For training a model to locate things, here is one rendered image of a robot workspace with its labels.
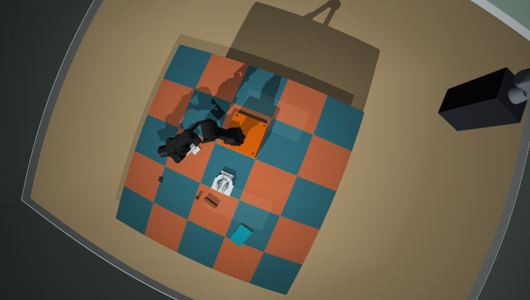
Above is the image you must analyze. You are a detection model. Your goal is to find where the dark brown rectangular bar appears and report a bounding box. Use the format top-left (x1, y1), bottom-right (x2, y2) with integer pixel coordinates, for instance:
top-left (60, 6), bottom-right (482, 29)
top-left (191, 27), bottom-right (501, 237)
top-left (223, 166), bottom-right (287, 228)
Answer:
top-left (204, 197), bottom-right (218, 209)

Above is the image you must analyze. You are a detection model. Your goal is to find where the teal flat plate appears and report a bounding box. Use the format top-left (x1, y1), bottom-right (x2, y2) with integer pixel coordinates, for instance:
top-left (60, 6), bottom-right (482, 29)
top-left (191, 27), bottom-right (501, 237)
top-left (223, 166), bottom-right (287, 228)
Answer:
top-left (229, 224), bottom-right (252, 247)

